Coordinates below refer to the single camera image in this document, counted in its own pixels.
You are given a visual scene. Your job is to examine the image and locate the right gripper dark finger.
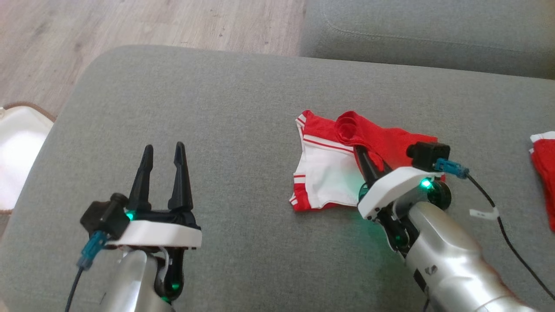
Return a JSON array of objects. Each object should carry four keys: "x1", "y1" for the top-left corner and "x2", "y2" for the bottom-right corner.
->
[
  {"x1": 355, "y1": 146, "x2": 379, "y2": 187},
  {"x1": 369, "y1": 149, "x2": 393, "y2": 176}
]

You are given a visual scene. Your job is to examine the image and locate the red shorts white waistband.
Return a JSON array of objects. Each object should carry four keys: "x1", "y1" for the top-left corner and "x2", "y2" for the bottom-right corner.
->
[{"x1": 529, "y1": 131, "x2": 555, "y2": 232}]

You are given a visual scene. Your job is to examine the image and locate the red white basketball jersey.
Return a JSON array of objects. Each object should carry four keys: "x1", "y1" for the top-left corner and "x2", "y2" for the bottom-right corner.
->
[{"x1": 289, "y1": 110, "x2": 446, "y2": 212}]

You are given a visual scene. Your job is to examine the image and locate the grey sofa seat cushion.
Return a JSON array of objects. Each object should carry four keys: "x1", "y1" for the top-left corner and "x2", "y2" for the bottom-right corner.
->
[{"x1": 0, "y1": 45, "x2": 555, "y2": 312}]

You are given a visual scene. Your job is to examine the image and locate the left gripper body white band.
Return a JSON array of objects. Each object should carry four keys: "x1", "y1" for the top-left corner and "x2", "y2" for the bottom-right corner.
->
[{"x1": 108, "y1": 211, "x2": 203, "y2": 249}]

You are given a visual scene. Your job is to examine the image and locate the white label on right cable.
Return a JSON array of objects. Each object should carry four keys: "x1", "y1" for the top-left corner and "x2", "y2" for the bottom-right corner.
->
[{"x1": 470, "y1": 208, "x2": 499, "y2": 221}]

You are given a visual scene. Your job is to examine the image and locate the white laundry basket brown rim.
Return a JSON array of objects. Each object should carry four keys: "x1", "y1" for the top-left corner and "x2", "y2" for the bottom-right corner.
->
[{"x1": 0, "y1": 102, "x2": 57, "y2": 215}]

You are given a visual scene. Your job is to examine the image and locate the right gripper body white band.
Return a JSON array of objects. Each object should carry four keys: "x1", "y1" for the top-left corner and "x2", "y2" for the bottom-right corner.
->
[{"x1": 358, "y1": 167, "x2": 451, "y2": 220}]

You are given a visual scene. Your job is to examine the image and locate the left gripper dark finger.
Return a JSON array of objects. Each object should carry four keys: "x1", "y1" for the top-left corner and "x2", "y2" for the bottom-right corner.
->
[
  {"x1": 128, "y1": 144, "x2": 154, "y2": 211},
  {"x1": 168, "y1": 142, "x2": 194, "y2": 211}
]

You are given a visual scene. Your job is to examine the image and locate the grey sofa back cushion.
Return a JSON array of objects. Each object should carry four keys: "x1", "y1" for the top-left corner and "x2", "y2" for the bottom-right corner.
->
[{"x1": 299, "y1": 0, "x2": 555, "y2": 81}]

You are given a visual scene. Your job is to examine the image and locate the right black cable blue plug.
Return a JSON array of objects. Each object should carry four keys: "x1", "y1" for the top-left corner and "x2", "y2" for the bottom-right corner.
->
[{"x1": 434, "y1": 158, "x2": 555, "y2": 302}]

